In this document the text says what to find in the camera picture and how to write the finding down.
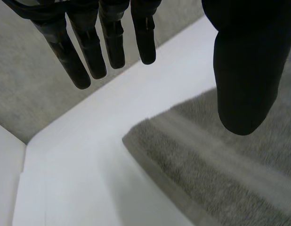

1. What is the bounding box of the grey towel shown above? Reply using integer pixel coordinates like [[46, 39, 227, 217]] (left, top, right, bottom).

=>
[[121, 50, 291, 226]]

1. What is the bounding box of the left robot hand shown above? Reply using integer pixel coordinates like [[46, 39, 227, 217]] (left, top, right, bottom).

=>
[[1, 0, 291, 137]]

